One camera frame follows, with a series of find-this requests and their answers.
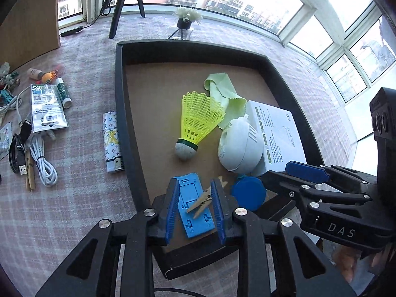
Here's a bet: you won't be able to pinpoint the white cardboard box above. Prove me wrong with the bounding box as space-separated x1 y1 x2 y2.
244 100 307 177

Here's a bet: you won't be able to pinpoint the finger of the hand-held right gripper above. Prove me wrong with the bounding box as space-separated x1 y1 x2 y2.
285 160 379 192
261 170 373 211

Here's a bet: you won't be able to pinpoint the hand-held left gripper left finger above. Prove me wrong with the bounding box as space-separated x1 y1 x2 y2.
35 178 181 297

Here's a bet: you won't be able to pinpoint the bunch of white berries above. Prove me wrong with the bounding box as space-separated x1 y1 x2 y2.
0 62 21 89

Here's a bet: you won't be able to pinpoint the white round device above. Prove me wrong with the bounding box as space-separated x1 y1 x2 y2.
217 116 264 174

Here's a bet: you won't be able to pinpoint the white USB cable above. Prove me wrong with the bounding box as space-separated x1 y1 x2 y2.
29 133 58 188

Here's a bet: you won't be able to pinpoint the blue phone stand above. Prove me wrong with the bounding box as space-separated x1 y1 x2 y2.
172 173 215 239

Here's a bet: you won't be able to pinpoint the white flowers in black pot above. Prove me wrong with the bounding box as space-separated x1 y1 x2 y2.
167 6 203 41

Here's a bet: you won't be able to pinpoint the large wooden board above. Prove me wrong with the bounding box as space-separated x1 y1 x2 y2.
0 0 61 72

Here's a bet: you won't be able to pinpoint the short white charging cable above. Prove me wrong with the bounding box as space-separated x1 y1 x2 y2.
0 87 31 121

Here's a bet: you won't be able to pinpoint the orange duck keychain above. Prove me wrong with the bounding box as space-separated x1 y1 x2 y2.
42 68 61 85

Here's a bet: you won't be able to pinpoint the small flat printed packet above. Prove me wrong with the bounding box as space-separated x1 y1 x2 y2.
0 122 13 161

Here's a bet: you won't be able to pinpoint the black power adapter with cord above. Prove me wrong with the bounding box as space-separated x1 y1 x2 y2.
60 25 84 38

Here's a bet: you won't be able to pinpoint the person's right hand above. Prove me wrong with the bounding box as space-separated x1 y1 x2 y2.
332 244 361 285

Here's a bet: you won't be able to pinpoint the yellow shuttlecock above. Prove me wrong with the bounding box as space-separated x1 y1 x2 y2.
175 91 226 161

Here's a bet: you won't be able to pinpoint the light green cloth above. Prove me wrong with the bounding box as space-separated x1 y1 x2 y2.
203 73 247 129

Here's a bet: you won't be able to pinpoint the black tripod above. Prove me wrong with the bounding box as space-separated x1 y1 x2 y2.
100 0 146 39

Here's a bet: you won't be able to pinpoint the green glue stick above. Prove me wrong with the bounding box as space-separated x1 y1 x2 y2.
55 78 73 109

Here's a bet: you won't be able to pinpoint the blue round lid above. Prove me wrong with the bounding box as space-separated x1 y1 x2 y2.
230 176 267 212

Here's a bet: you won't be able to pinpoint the pink plaid covered desktop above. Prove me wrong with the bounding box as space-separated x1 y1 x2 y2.
0 3 359 297

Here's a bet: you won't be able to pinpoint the coiled black USB cable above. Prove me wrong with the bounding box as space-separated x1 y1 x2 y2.
9 121 34 177

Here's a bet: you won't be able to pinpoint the black tray with cardboard bottom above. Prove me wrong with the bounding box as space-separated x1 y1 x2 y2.
115 39 325 280

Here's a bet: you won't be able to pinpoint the clear package with printed card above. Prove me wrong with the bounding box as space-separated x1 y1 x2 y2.
30 83 69 133

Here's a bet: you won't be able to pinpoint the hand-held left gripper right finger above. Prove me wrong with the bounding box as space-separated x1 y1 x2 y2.
210 178 356 297

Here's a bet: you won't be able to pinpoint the white patterned lighter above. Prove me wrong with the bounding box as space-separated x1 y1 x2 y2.
103 111 125 173

